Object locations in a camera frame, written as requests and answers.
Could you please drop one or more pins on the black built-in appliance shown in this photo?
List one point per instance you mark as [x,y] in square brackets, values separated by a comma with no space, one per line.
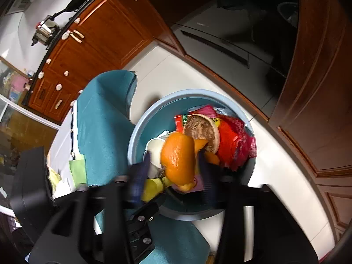
[220,33]

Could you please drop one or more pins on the teal grey tablecloth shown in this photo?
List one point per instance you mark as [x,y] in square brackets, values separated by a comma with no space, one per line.
[104,132]

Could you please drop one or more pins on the yellow plastic piece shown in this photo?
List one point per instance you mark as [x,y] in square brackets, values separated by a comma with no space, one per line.
[152,189]

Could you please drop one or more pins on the brown paper bowl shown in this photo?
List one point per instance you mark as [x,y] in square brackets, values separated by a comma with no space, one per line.
[200,129]

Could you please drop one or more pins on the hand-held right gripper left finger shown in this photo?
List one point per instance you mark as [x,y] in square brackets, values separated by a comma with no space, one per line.
[139,181]

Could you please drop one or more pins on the red snack bag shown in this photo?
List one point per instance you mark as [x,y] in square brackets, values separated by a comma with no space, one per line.
[249,145]

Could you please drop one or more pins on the light blue trash bin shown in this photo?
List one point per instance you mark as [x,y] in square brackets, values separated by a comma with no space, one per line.
[165,110]

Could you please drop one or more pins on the pale yellow paper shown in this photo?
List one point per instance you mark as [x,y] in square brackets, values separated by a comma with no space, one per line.
[55,178]

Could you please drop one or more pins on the orange peel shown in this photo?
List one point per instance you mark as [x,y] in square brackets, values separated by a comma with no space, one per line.
[176,159]

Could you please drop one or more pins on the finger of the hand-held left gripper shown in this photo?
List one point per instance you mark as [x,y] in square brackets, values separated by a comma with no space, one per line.
[143,231]

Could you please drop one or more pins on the steel kettle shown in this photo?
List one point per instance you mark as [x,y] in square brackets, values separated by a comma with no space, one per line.
[45,31]

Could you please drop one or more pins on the green paper slip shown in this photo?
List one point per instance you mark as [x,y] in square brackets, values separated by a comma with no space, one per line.
[78,170]

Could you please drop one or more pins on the wooden kitchen cabinet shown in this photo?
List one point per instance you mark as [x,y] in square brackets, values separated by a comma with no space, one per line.
[104,33]

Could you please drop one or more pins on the leaf print paper cup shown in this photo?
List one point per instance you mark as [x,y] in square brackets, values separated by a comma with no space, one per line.
[154,151]

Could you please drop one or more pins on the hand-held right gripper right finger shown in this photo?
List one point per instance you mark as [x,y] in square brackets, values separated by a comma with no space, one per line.
[209,178]

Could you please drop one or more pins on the wooden cupboard door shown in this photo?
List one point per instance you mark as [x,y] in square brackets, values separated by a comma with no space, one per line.
[316,88]

